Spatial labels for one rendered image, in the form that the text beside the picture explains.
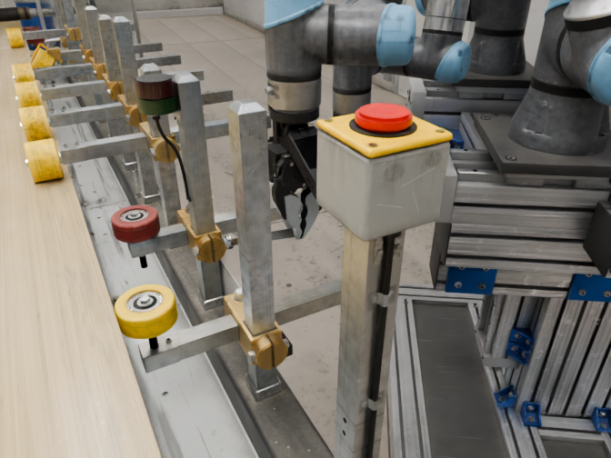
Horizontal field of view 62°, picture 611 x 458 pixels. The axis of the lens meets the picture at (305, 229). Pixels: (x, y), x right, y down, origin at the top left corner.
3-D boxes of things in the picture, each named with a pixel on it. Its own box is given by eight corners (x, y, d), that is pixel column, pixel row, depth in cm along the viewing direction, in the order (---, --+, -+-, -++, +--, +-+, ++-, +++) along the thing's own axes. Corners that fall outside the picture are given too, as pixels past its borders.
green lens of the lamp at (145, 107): (172, 101, 82) (170, 87, 81) (183, 111, 78) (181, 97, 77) (135, 106, 80) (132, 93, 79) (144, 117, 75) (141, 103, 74)
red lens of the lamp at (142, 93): (170, 85, 81) (168, 72, 80) (181, 95, 76) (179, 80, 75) (132, 91, 79) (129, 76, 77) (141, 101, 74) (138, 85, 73)
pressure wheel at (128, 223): (160, 250, 99) (151, 198, 94) (171, 271, 93) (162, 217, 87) (118, 261, 96) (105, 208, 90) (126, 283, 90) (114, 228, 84)
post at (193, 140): (218, 306, 105) (192, 70, 80) (225, 316, 102) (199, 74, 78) (202, 312, 103) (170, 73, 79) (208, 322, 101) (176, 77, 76)
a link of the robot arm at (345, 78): (385, 28, 95) (363, 34, 89) (380, 87, 100) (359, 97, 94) (348, 24, 98) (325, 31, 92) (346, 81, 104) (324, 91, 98)
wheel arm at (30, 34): (134, 30, 237) (132, 22, 235) (135, 31, 235) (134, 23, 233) (15, 39, 217) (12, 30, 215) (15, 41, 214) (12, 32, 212)
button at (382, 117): (388, 121, 38) (390, 99, 38) (422, 137, 35) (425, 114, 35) (343, 130, 37) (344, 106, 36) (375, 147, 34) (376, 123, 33)
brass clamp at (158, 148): (166, 140, 117) (164, 118, 114) (184, 160, 107) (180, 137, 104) (139, 144, 114) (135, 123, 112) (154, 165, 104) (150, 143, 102)
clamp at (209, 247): (204, 226, 103) (201, 204, 100) (227, 259, 93) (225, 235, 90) (176, 233, 101) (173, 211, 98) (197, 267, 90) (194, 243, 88)
